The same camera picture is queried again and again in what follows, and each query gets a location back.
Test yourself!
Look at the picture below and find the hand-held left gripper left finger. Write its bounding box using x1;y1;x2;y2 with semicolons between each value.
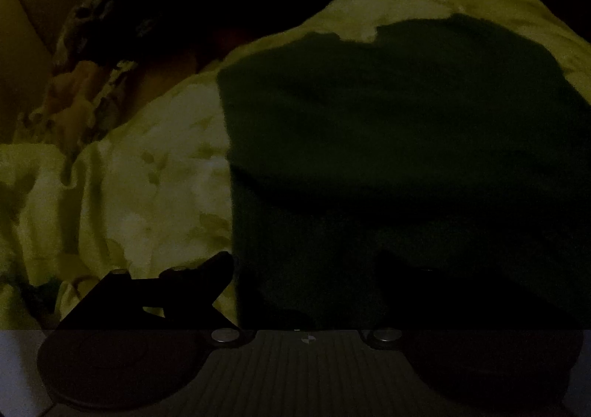
56;252;247;348

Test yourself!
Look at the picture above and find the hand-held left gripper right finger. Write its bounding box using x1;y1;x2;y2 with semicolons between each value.
360;251;581;349

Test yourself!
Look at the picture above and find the dark green cloth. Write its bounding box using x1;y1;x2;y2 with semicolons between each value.
217;13;591;331

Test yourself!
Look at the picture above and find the pale bed blanket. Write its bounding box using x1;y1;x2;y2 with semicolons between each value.
0;0;591;331

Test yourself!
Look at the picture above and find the orange cloth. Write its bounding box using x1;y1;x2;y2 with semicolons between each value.
43;59;117;151

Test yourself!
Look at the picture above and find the patterned lace blanket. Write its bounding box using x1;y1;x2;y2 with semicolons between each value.
14;0;163;146

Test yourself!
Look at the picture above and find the wooden wardrobe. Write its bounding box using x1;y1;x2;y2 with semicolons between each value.
0;0;139;91

